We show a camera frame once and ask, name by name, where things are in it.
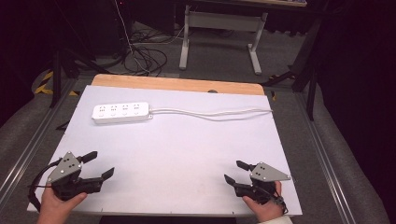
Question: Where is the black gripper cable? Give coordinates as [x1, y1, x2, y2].
[271, 192, 290, 217]
[27, 158, 64, 213]

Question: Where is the thin white floor cable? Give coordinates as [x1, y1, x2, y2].
[113, 0, 185, 76]

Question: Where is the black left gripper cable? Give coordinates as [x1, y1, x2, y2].
[27, 158, 64, 213]

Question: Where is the white table sheet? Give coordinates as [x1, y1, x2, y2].
[26, 85, 304, 217]

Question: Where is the tangle of black floor cables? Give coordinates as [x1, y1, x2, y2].
[121, 43, 169, 77]

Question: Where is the white metal desk frame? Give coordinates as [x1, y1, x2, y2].
[178, 0, 308, 77]

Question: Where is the person's right hand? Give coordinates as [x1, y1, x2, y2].
[242, 181, 285, 223]

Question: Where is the person's left hand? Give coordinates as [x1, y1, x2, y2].
[36, 186, 89, 224]

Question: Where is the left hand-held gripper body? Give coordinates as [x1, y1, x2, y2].
[46, 151, 104, 202]

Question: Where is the wooden table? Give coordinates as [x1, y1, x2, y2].
[91, 73, 266, 96]

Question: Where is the white power strip cable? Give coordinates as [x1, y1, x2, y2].
[148, 106, 274, 122]

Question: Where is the aluminium floor rail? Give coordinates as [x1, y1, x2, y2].
[294, 92, 358, 224]
[0, 77, 78, 204]

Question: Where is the white power strip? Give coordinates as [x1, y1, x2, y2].
[91, 102, 154, 125]

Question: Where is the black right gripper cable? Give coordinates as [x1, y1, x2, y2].
[271, 192, 290, 217]

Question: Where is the black metal stand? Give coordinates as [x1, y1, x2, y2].
[49, 29, 110, 109]
[261, 15, 326, 122]

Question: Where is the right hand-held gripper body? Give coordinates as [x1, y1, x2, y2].
[233, 161, 292, 205]

